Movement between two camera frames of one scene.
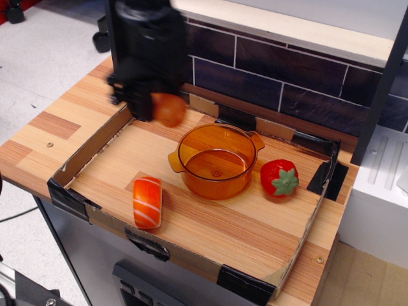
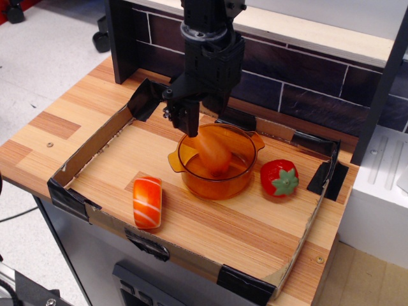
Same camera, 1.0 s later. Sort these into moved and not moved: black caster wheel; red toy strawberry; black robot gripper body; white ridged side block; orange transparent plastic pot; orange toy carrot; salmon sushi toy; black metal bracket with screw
Moved: black robot gripper body; orange toy carrot
Not moved: salmon sushi toy; white ridged side block; black metal bracket with screw; red toy strawberry; orange transparent plastic pot; black caster wheel
